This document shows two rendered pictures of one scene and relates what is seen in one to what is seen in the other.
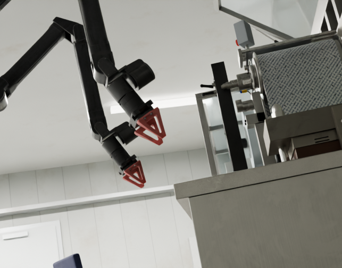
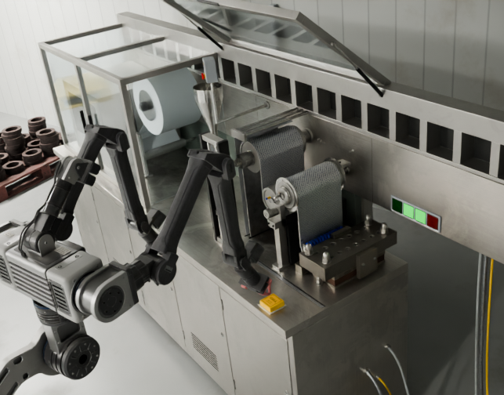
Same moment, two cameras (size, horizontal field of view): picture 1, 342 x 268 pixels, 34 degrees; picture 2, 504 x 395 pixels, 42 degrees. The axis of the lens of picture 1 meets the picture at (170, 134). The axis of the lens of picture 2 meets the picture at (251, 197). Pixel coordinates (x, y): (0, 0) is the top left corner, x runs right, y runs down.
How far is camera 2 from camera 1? 2.24 m
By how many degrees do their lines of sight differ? 57
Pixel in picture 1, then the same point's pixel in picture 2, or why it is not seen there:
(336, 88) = (335, 206)
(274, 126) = (328, 272)
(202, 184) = (299, 327)
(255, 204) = (323, 328)
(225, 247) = (307, 355)
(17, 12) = not seen: outside the picture
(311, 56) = (326, 186)
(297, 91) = (315, 212)
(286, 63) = (312, 193)
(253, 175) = (324, 313)
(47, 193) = not seen: outside the picture
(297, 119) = (339, 265)
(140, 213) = not seen: outside the picture
